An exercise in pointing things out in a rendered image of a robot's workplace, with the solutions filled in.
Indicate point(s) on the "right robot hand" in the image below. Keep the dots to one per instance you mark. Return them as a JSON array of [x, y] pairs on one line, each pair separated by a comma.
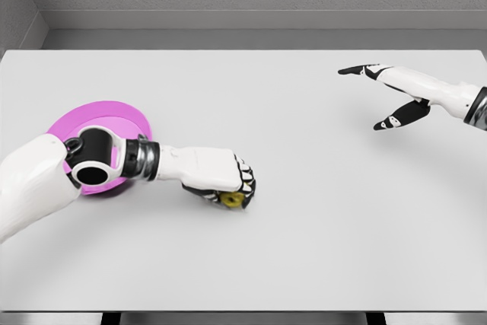
[[403, 83]]

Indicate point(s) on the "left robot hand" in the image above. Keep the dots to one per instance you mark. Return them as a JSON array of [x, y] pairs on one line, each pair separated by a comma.
[[213, 167]]

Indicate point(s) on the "yellow apple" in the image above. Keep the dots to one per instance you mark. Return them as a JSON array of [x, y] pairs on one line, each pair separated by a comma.
[[231, 199]]

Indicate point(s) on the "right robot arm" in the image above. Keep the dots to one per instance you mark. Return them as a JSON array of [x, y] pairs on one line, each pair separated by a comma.
[[462, 98]]

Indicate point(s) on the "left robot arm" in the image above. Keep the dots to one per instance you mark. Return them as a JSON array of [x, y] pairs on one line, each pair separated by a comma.
[[45, 173]]

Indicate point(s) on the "pink plate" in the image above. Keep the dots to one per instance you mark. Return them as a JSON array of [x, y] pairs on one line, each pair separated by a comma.
[[110, 119]]

